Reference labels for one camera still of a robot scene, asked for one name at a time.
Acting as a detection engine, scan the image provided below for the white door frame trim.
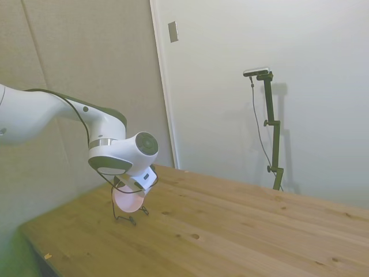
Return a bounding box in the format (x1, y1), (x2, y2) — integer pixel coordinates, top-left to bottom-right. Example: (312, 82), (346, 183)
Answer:
(149, 0), (180, 170)

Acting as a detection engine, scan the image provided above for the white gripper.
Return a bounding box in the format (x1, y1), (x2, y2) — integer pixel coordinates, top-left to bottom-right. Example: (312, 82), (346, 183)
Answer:
(117, 164), (160, 200)

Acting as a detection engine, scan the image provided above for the grey stand-mounted camera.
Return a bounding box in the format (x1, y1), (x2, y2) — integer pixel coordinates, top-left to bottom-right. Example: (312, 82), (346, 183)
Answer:
(243, 66), (271, 78)

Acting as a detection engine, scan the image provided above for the pink bowl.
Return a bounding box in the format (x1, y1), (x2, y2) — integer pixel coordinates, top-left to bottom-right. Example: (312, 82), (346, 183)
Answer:
(113, 186), (145, 215)

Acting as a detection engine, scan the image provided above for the grey wall switch plate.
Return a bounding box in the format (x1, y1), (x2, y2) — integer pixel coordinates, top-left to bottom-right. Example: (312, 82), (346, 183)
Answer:
(167, 20), (180, 44)

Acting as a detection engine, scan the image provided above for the black camera stand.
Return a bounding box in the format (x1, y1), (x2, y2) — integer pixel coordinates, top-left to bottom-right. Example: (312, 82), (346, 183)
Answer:
(256, 72), (285, 192)

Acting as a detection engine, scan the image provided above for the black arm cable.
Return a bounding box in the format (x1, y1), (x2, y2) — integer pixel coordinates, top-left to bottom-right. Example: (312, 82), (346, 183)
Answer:
(24, 88), (160, 194)

